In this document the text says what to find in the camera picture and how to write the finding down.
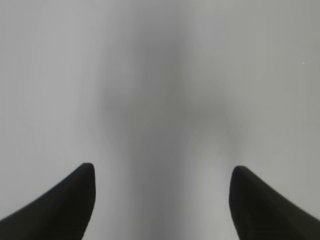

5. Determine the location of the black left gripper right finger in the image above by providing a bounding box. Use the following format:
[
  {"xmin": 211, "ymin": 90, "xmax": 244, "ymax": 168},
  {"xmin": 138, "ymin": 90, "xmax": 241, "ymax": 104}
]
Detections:
[{"xmin": 229, "ymin": 165, "xmax": 320, "ymax": 240}]

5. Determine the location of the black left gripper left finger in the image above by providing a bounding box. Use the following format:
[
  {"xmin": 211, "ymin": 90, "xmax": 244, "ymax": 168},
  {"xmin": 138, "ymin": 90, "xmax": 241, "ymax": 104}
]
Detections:
[{"xmin": 0, "ymin": 163, "xmax": 96, "ymax": 240}]

